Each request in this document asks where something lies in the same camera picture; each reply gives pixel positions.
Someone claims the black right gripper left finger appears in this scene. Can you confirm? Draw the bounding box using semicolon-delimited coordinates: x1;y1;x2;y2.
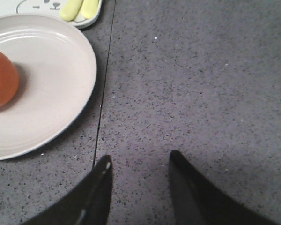
23;155;113;225

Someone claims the white round plate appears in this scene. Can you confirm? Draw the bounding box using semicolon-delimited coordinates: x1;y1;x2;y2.
0;15;96;160

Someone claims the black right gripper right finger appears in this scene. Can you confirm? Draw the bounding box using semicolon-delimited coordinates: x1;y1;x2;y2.
169;150;275;225

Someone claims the yellow utensil handle outer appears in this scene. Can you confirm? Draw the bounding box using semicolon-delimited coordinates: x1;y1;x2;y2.
59;0;83;22

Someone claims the orange fruit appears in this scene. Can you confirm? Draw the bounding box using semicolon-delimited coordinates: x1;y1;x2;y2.
0;52;20;107

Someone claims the white rectangular tray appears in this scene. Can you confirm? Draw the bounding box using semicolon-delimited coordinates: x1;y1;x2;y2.
0;0;102;29

